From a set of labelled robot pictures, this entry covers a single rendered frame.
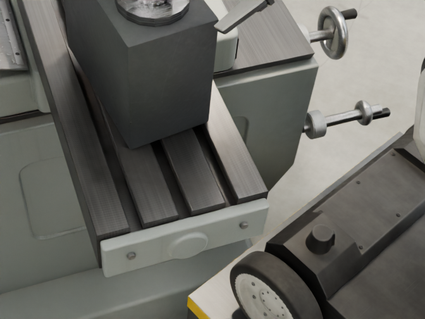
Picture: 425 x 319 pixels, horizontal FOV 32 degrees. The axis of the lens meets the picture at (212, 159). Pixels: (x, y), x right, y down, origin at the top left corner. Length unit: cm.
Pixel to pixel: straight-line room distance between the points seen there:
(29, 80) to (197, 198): 43
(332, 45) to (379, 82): 89
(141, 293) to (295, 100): 57
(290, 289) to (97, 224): 48
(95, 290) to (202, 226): 82
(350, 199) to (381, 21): 140
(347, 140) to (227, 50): 105
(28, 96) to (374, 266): 68
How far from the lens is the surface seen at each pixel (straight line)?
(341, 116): 163
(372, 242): 139
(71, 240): 163
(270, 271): 131
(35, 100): 128
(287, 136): 159
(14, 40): 125
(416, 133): 115
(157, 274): 175
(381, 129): 238
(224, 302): 149
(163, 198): 94
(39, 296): 174
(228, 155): 99
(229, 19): 85
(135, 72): 88
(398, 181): 149
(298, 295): 131
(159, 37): 86
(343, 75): 251
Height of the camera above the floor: 172
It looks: 52 degrees down
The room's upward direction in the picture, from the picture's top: 7 degrees clockwise
